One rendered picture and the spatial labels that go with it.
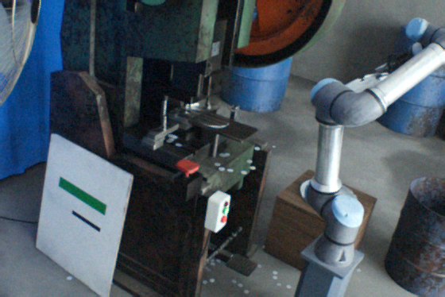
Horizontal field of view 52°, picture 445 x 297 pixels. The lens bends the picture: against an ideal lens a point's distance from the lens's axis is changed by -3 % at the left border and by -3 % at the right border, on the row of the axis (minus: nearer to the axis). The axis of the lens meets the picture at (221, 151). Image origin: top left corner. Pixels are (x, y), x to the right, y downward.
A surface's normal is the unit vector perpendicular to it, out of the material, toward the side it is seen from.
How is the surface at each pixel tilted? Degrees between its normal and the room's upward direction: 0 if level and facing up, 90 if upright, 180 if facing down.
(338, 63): 90
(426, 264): 92
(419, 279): 92
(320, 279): 90
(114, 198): 78
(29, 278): 0
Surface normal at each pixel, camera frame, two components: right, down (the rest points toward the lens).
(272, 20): -0.51, 0.34
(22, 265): 0.14, -0.87
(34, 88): 0.85, 0.35
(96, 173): -0.53, 0.13
